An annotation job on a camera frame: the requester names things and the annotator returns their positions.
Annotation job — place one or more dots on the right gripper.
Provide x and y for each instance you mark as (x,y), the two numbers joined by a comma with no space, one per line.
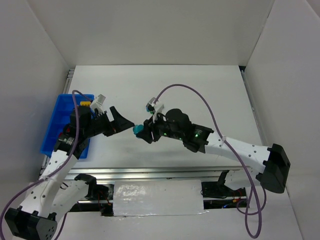
(150,131)

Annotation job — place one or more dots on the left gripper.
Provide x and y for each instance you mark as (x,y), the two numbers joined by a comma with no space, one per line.
(107,124)

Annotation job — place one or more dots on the teal rounded lego brick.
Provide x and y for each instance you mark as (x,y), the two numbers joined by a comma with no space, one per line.
(137,129)

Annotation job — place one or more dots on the long yellow lego brick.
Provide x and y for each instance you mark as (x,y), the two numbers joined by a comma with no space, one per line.
(85,103)

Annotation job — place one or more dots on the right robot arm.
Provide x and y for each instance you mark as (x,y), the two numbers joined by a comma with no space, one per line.
(267,167)

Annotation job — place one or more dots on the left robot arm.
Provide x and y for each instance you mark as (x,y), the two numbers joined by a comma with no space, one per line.
(37,217)

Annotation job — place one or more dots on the blue compartment bin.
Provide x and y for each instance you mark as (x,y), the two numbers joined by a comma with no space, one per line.
(60,117)

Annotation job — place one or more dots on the white taped panel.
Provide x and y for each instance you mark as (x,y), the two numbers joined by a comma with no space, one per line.
(157,198)

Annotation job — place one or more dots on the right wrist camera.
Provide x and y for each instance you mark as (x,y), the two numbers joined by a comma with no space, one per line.
(155,107)

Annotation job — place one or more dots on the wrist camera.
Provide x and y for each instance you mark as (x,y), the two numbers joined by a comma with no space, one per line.
(155,107)
(97,104)

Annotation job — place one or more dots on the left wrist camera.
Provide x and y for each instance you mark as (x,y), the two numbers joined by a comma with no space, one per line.
(97,104)

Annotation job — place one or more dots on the aluminium front rail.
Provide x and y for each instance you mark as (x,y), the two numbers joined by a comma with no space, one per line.
(159,173)

